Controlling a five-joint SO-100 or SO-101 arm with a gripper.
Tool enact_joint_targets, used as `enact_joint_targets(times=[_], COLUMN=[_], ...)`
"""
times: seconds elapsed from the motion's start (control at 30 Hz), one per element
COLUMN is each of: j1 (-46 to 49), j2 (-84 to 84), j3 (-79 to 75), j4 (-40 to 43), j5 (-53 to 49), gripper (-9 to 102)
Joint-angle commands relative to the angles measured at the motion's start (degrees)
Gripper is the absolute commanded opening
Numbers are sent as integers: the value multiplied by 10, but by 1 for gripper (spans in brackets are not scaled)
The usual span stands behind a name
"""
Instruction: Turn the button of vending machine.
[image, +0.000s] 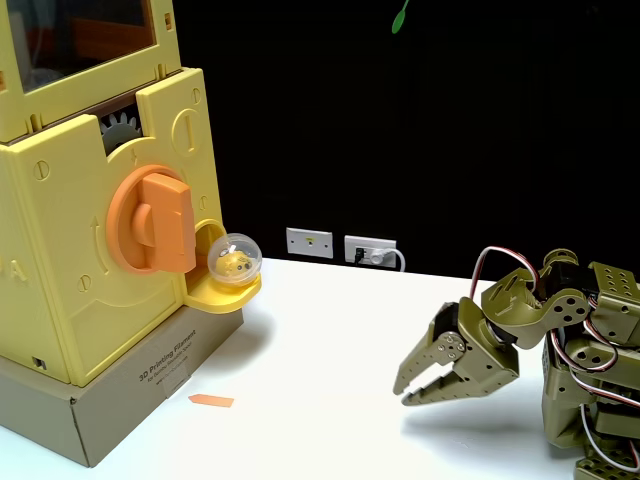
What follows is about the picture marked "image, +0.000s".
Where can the orange vending machine knob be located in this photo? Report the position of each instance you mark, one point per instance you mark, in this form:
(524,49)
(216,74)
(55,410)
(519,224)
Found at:
(167,220)

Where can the yellow capsule vending machine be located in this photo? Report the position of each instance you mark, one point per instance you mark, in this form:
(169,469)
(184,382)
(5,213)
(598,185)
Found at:
(55,240)

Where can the clear capsule with yellow toy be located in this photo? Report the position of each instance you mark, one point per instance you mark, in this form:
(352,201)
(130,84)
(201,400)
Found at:
(235,260)

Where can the yellow dispensing tray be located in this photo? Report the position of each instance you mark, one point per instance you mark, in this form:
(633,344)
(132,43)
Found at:
(220,300)

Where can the orange paper arrow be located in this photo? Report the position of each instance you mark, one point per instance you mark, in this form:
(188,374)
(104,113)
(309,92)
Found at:
(212,400)

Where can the brown cardboard filament box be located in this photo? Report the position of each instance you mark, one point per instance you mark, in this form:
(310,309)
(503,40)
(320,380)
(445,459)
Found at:
(110,415)

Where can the green plant leaf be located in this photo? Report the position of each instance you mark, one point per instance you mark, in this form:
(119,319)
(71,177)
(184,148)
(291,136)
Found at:
(398,22)

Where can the grey plastic gear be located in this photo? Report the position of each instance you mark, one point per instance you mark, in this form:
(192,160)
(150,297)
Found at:
(121,131)

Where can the white wall power outlet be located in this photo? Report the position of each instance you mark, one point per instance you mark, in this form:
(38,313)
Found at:
(352,245)

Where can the white blank wall plate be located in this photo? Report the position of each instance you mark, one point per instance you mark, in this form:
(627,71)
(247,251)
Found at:
(310,243)

